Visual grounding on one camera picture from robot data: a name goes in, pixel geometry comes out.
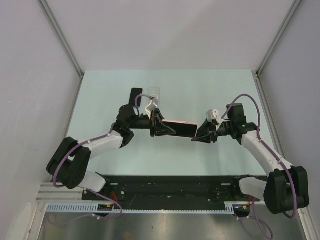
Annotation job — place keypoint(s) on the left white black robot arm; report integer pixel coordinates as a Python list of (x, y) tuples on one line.
[(69, 164)]

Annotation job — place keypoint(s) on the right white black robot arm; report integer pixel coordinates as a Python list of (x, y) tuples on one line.
[(286, 188)]

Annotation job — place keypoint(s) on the white slotted cable duct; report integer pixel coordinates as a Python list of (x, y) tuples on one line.
[(104, 208)]

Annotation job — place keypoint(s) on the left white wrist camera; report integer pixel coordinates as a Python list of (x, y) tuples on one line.
[(152, 104)]

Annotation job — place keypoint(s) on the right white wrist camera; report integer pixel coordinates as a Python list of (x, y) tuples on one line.
[(213, 116)]

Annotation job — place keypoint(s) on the pink cased phone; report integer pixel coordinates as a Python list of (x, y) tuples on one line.
[(182, 129)]

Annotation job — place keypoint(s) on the right aluminium corner post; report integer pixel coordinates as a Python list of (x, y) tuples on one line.
[(279, 35)]

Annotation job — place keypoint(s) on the left aluminium corner post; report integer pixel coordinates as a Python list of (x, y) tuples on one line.
[(53, 22)]

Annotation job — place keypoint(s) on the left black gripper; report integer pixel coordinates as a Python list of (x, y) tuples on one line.
[(157, 127)]

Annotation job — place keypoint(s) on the black phone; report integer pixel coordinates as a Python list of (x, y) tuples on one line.
[(133, 95)]

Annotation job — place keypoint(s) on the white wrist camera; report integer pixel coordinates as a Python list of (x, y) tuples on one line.
[(152, 104), (213, 116)]

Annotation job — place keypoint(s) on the aluminium frame rail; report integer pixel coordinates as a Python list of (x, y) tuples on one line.
[(48, 193)]

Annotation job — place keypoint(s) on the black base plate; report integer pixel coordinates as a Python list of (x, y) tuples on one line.
[(220, 188)]

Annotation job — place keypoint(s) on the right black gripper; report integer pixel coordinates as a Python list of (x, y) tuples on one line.
[(207, 133)]

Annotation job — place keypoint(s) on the clear phone case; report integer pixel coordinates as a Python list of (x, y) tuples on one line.
[(154, 92)]

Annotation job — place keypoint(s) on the aluminium corner post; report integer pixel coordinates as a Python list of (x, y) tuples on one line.
[(53, 22), (279, 35)]

